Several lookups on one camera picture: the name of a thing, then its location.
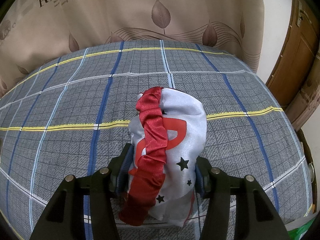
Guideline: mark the red white satin pouch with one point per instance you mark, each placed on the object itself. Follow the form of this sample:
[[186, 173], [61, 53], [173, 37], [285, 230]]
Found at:
[[168, 135]]

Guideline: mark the green tissue pack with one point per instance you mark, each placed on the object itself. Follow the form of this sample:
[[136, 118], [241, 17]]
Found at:
[[298, 233]]

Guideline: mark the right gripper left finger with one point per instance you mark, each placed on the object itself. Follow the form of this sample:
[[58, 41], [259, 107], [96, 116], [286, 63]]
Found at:
[[63, 216]]

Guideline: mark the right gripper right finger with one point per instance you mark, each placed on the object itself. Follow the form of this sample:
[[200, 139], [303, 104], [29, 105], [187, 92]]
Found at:
[[256, 216]]

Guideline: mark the beige leaf-print curtain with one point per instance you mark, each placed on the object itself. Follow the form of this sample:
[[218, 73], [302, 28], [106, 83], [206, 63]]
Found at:
[[34, 32]]

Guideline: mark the brown wooden door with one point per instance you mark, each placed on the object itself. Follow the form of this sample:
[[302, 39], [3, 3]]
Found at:
[[294, 81]]

